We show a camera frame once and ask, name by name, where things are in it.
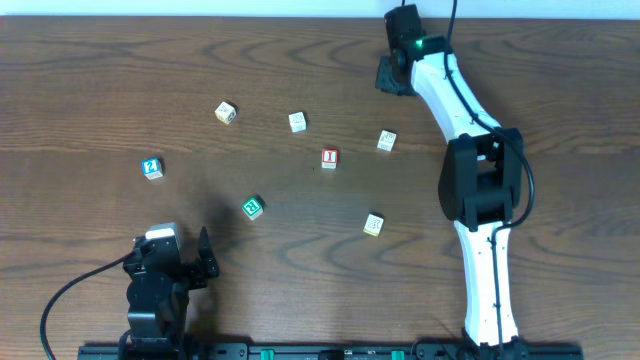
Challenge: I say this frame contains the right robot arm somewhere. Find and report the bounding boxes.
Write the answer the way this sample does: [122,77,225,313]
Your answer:
[376,4,524,358]

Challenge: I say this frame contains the white block centre top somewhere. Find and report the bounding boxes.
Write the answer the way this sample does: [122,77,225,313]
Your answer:
[288,112,307,133]

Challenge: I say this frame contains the white block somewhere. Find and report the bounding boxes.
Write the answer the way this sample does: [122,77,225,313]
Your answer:
[377,130,397,152]
[288,112,307,133]

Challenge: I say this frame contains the blue number 2 block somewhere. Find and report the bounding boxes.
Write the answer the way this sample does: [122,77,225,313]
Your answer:
[141,158,164,180]

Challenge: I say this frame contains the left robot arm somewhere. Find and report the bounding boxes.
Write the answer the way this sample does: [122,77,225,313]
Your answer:
[117,223,220,359]

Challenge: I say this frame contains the red letter I block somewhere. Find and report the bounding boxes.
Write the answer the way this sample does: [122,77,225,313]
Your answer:
[321,148,338,169]

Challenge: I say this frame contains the yellow patterned block lower centre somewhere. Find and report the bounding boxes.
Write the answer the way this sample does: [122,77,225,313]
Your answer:
[363,213,384,236]

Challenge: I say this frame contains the green letter R block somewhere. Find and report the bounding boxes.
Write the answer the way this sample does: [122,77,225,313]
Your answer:
[242,197,264,221]

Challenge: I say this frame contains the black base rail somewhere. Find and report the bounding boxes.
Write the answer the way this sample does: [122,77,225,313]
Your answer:
[77,342,584,360]

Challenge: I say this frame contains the white block right of centre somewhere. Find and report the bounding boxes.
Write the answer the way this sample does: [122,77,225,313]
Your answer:
[377,130,397,152]

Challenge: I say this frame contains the yellow edged block upper left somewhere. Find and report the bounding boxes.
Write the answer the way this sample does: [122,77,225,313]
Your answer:
[215,101,237,124]

